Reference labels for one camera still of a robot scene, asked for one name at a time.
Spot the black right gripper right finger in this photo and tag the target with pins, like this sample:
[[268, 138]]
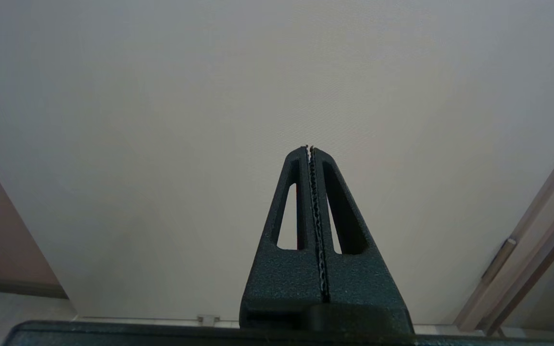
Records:
[[363, 283]]

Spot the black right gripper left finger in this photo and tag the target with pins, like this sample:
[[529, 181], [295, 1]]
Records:
[[282, 283]]

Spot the brown side door frame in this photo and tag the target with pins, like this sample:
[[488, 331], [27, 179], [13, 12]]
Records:
[[546, 226]]

